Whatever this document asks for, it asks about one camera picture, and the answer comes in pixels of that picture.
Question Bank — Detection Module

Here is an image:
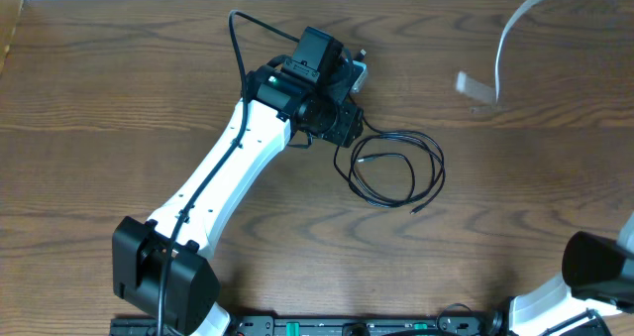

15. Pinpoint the black USB cable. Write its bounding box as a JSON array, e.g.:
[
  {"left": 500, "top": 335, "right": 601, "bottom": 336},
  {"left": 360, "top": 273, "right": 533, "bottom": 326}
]
[{"left": 332, "top": 115, "right": 447, "bottom": 215}]

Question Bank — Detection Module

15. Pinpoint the white USB cable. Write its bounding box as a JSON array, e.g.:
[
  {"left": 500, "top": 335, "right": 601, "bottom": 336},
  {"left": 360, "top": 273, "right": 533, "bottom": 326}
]
[{"left": 454, "top": 0, "right": 561, "bottom": 107}]

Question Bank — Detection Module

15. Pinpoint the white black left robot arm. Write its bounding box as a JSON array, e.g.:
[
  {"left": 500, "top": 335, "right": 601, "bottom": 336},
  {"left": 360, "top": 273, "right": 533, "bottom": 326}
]
[{"left": 112, "top": 27, "right": 368, "bottom": 335}]

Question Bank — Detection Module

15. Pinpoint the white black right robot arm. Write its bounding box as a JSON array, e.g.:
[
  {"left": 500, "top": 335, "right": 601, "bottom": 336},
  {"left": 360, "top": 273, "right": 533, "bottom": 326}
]
[{"left": 486, "top": 219, "right": 633, "bottom": 336}]

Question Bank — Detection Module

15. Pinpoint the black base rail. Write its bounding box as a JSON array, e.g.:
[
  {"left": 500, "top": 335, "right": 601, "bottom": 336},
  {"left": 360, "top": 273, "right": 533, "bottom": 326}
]
[{"left": 109, "top": 314, "right": 496, "bottom": 336}]

